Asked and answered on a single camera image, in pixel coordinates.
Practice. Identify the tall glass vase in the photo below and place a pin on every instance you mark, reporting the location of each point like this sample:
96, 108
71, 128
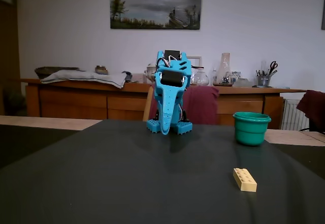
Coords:
224, 69

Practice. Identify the wooden sideboard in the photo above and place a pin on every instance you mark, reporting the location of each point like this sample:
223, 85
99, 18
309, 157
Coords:
76, 102

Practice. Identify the dark red draped cloth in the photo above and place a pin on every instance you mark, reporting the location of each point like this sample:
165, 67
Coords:
314, 107

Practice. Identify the blue gripper with motor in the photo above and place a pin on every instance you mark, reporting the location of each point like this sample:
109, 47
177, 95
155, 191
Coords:
172, 78

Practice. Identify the small ceramic jar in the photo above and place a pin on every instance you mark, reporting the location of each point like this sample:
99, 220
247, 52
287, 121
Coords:
101, 70

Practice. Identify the wooden chair frame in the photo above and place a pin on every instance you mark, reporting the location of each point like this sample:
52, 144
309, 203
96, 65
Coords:
148, 107

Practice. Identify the white radiator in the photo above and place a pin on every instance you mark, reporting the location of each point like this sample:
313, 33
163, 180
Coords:
289, 117

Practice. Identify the small white photo frame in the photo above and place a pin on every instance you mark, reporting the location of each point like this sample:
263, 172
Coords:
195, 61

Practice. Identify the white ceramic tureen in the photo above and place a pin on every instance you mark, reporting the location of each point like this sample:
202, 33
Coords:
151, 72

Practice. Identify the cream lego brick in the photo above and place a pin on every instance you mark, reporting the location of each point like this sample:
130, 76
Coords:
245, 180

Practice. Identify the folded grey cloth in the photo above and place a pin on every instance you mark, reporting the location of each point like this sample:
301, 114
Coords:
83, 78

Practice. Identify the lake landscape painting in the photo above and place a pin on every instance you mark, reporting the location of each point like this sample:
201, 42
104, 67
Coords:
155, 3

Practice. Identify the green plastic cup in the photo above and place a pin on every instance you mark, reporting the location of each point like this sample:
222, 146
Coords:
251, 130

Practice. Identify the blue white ceramic piece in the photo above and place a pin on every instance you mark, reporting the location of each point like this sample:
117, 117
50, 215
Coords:
236, 76

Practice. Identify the small clear glass bottle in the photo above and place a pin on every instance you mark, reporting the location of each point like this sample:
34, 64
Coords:
214, 78

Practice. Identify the grey pen holder cup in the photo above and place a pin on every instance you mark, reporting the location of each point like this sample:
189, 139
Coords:
264, 81

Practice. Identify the dark grey table mat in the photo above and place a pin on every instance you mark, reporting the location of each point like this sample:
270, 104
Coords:
127, 178

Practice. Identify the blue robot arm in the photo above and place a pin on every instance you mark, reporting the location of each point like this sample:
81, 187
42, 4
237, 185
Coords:
181, 65

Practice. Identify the clear glass dish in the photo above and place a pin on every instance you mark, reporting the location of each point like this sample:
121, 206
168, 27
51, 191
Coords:
243, 83

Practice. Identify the round glass jar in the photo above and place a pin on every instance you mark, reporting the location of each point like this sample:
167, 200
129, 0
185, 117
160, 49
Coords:
201, 79

